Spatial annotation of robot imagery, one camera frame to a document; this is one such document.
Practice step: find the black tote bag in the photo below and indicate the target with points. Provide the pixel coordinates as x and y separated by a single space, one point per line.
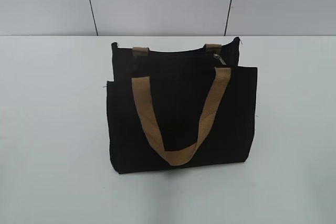
232 133

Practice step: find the tan front bag handle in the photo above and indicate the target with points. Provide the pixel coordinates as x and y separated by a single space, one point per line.
177 112

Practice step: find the silver zipper pull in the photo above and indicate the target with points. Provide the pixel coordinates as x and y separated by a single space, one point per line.
219 58

